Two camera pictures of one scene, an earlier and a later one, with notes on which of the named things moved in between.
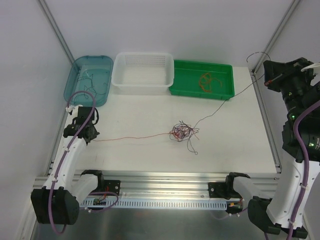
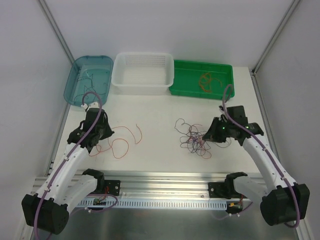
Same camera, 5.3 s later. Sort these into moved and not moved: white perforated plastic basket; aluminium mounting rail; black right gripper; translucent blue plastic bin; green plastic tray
Moved: black right gripper
Not moved: green plastic tray; white perforated plastic basket; aluminium mounting rail; translucent blue plastic bin
